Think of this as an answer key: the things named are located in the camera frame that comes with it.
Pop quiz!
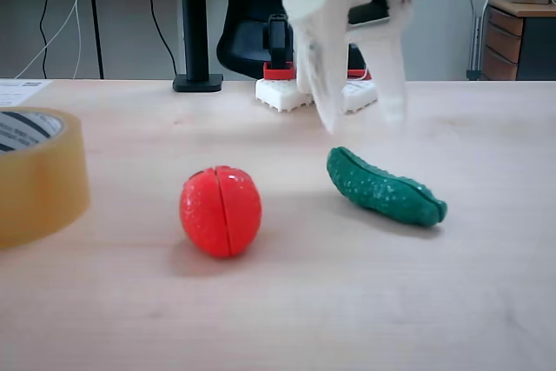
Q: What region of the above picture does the green toy cucumber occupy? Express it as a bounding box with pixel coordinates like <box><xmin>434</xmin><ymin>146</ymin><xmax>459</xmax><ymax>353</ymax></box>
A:
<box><xmin>326</xmin><ymin>146</ymin><xmax>448</xmax><ymax>229</ymax></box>

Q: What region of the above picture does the black office chair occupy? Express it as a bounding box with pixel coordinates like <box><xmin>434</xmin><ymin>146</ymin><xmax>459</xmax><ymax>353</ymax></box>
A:
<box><xmin>211</xmin><ymin>0</ymin><xmax>394</xmax><ymax>82</ymax></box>

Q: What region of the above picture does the grey metal crutch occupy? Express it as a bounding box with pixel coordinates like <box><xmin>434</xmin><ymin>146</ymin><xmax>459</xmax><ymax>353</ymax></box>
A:
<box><xmin>466</xmin><ymin>0</ymin><xmax>500</xmax><ymax>82</ymax></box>

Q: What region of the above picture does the wooden drawer cabinet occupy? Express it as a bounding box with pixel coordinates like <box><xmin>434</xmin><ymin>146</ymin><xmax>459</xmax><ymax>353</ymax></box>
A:
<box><xmin>480</xmin><ymin>0</ymin><xmax>556</xmax><ymax>82</ymax></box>

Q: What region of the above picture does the red toy strawberry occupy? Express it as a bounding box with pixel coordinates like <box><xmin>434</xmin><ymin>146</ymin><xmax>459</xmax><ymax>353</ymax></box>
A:
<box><xmin>179</xmin><ymin>165</ymin><xmax>263</xmax><ymax>259</ymax></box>

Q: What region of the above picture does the white printed paper sheet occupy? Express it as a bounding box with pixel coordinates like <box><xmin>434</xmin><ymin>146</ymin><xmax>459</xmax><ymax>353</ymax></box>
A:
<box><xmin>0</xmin><ymin>78</ymin><xmax>54</xmax><ymax>109</ymax></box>

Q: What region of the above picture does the yellowish packing tape roll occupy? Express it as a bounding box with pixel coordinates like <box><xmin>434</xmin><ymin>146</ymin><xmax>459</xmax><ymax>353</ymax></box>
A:
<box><xmin>0</xmin><ymin>106</ymin><xmax>91</xmax><ymax>249</ymax></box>

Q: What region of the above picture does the thin black hanging cable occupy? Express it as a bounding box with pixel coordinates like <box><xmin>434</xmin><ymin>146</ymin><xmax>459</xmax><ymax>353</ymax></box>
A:
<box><xmin>142</xmin><ymin>0</ymin><xmax>180</xmax><ymax>78</ymax></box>
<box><xmin>37</xmin><ymin>0</ymin><xmax>60</xmax><ymax>80</ymax></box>

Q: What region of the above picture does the white hanging cable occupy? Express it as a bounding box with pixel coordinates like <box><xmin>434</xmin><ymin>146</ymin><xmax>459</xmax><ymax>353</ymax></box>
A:
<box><xmin>12</xmin><ymin>0</ymin><xmax>108</xmax><ymax>80</ymax></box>

